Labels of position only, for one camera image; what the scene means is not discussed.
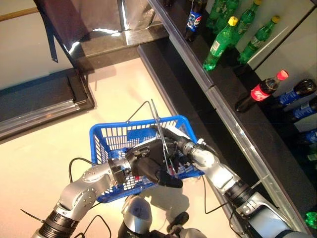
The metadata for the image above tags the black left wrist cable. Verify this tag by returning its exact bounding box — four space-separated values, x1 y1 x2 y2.
68 157 112 238

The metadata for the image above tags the reflective metal corner pillar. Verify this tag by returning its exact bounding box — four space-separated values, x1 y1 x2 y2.
33 0 171 72

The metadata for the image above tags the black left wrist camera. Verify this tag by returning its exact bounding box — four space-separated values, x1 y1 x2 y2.
107 158 131 185

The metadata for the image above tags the Coca-Cola bottle red cap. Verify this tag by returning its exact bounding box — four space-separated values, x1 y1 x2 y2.
235 69 290 114

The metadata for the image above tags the blue plastic shopping basket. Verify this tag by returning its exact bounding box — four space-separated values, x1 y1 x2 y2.
89 99 206 204

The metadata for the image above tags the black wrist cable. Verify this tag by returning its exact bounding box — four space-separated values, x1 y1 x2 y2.
202 175 245 238
68 157 112 238

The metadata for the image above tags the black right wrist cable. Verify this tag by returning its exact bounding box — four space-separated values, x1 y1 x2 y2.
202 175 245 238

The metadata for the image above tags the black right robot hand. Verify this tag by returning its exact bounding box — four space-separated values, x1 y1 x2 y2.
150 125 193 169

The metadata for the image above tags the grey left robot leg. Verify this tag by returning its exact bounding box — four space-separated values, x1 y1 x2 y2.
117 194 159 238

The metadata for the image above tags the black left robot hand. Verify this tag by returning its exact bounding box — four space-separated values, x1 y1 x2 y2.
125 139 184 189

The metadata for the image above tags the green Sprite bottle yellow cap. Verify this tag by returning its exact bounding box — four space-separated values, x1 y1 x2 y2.
206 0 228 29
214 0 240 34
237 15 281 65
229 0 263 48
202 16 239 72

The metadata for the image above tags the grey robot leg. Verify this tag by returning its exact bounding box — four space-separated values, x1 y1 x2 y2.
166 211 206 238
117 194 159 238

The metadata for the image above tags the Pepsi bottle round logo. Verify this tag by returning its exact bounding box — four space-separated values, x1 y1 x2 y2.
185 0 208 43

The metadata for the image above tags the black plinth shelf board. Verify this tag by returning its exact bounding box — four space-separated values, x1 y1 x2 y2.
137 38 280 238

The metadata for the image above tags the grey right robot leg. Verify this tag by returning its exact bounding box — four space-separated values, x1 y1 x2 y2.
166 211 206 238

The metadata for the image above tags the black shelf board clear rail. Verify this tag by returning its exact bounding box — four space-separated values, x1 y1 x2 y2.
147 0 317 235

